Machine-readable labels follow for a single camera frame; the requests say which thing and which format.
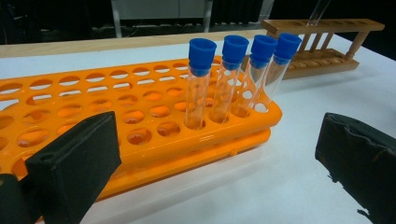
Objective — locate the wooden test tube rack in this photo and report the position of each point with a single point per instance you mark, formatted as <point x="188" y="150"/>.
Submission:
<point x="320" y="59"/>

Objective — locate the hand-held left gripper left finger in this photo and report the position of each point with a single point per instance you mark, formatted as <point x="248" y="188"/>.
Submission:
<point x="77" y="168"/>

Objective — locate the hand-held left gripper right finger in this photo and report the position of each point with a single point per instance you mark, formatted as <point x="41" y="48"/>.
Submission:
<point x="358" y="161"/>

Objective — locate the white table mat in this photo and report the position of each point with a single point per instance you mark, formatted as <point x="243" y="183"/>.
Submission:
<point x="249" y="186"/>

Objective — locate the orange plastic test tube rack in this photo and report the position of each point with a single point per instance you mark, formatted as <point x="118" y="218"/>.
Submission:
<point x="93" y="93"/>

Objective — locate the grey metal stand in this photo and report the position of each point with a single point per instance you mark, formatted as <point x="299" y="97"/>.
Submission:
<point x="155" y="7"/>

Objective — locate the glass test tube blue cap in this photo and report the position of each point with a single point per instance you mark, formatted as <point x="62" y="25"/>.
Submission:
<point x="317" y="12"/>
<point x="288" y="46"/>
<point x="264" y="49"/>
<point x="202" y="56"/>
<point x="235" y="51"/>

